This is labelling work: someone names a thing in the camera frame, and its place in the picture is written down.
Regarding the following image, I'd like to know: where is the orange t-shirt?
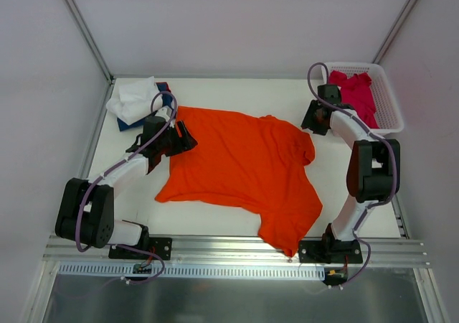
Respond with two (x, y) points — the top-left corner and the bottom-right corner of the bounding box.
(155, 106), (323, 257)

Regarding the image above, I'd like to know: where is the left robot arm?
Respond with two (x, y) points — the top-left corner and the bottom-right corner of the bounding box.
(55, 116), (197, 258)

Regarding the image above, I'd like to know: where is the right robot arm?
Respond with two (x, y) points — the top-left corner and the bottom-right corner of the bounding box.
(298, 83), (400, 264)

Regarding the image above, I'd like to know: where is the blue folded t-shirt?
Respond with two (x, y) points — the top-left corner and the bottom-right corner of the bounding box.
(116, 84), (173, 132)

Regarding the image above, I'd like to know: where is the magenta t-shirt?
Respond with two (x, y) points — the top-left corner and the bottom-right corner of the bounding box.
(328, 70), (379, 128)

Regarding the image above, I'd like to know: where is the white folded t-shirt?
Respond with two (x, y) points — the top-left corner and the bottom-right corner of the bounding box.
(105, 77), (159, 126)

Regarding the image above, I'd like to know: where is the white plastic basket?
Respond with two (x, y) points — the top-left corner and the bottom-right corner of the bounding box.
(322, 62), (404, 135)

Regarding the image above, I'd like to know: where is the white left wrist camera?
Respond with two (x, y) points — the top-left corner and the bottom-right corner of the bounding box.
(153, 106), (174, 122)

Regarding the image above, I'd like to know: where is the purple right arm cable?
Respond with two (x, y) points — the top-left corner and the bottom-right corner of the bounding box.
(307, 62), (399, 290)

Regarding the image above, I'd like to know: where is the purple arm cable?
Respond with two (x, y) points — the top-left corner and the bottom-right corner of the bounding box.
(307, 62), (399, 290)
(75, 91), (179, 286)

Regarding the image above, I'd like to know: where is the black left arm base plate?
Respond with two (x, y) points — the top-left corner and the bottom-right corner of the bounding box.
(108, 235), (173, 261)

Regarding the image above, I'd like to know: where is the aluminium mounting rail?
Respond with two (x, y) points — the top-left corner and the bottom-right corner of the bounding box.
(42, 235), (433, 268)

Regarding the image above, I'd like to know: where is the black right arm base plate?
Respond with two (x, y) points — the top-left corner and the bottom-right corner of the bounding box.
(298, 240), (363, 264)

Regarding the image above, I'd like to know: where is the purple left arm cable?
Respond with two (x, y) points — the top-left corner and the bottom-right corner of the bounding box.
(75, 91), (179, 286)

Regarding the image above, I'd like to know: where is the white slotted cable duct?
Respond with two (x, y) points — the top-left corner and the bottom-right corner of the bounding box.
(58, 262), (325, 281)

